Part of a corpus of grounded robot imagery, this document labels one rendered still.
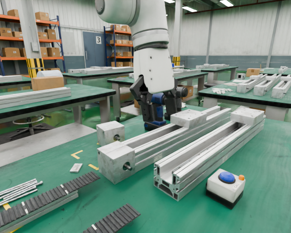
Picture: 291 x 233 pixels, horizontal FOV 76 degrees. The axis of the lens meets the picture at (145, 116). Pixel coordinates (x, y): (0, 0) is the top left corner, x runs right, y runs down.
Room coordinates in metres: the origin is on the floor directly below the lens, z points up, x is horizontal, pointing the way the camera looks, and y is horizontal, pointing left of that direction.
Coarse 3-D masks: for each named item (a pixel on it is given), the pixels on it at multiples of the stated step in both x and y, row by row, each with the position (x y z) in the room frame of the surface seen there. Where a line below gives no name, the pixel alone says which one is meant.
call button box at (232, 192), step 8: (216, 176) 0.47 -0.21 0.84; (208, 184) 0.46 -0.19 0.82; (216, 184) 0.44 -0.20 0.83; (224, 184) 0.44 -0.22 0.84; (232, 184) 0.44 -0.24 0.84; (240, 184) 0.43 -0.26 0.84; (208, 192) 0.46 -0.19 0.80; (216, 192) 0.44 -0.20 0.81; (224, 192) 0.42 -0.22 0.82; (232, 192) 0.41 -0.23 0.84; (240, 192) 0.44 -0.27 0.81; (216, 200) 0.44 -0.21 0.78; (224, 200) 0.42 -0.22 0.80; (232, 200) 0.41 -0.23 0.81; (232, 208) 0.41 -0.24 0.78
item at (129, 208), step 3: (126, 204) 0.39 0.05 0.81; (129, 204) 0.39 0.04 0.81; (123, 207) 0.38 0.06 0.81; (126, 207) 0.38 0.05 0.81; (129, 207) 0.38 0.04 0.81; (132, 207) 0.38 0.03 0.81; (129, 210) 0.37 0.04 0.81; (132, 210) 0.38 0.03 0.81; (135, 210) 0.37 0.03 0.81; (129, 213) 0.37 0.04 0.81; (132, 213) 0.36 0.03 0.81; (135, 213) 0.37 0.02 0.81; (138, 213) 0.36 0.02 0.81; (135, 216) 0.35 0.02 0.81
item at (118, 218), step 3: (111, 213) 0.36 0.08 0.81; (114, 213) 0.36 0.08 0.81; (117, 213) 0.36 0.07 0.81; (111, 216) 0.35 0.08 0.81; (114, 216) 0.35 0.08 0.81; (117, 216) 0.35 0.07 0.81; (120, 216) 0.35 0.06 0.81; (114, 219) 0.35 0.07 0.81; (117, 219) 0.34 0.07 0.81; (120, 219) 0.35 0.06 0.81; (123, 219) 0.34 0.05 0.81; (117, 222) 0.34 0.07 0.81; (120, 222) 0.33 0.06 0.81; (123, 222) 0.34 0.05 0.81; (126, 222) 0.34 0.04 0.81; (120, 225) 0.33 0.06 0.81; (123, 225) 0.33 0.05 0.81
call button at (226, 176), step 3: (222, 174) 0.46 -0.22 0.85; (225, 174) 0.46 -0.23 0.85; (228, 174) 0.46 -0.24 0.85; (231, 174) 0.46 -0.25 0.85; (222, 177) 0.45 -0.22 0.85; (225, 177) 0.45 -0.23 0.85; (228, 177) 0.45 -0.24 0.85; (231, 177) 0.45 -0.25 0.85; (234, 177) 0.45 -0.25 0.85; (225, 180) 0.44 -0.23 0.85; (228, 180) 0.44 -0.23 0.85; (231, 180) 0.44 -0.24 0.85
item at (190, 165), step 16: (224, 128) 0.80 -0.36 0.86; (240, 128) 0.80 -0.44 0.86; (256, 128) 0.90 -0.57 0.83; (192, 144) 0.63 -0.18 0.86; (208, 144) 0.69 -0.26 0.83; (224, 144) 0.63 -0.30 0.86; (240, 144) 0.75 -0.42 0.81; (160, 160) 0.52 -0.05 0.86; (176, 160) 0.54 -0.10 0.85; (192, 160) 0.52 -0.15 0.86; (208, 160) 0.56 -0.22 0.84; (224, 160) 0.64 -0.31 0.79; (160, 176) 0.49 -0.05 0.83; (176, 176) 0.44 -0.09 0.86; (192, 176) 0.48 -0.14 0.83; (176, 192) 0.44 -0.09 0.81
